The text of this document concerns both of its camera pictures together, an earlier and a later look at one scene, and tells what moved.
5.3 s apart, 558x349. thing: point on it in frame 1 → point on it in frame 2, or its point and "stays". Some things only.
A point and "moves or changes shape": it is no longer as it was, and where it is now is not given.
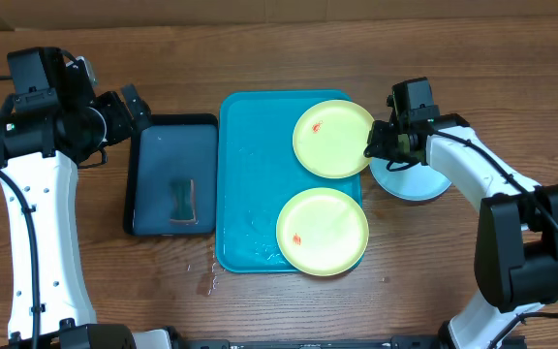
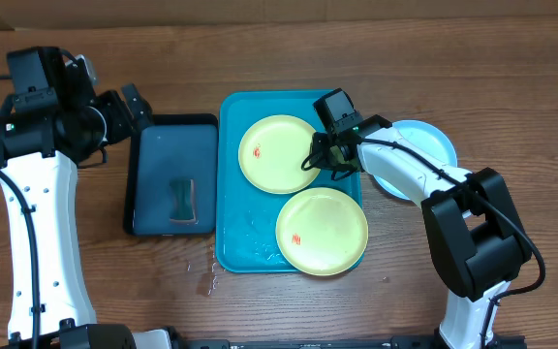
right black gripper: (383, 142) → (325, 151)
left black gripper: (112, 104) stays
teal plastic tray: (258, 172) stays
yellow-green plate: (330, 138) moves or changes shape
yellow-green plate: (322, 232) stays
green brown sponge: (183, 206) stays
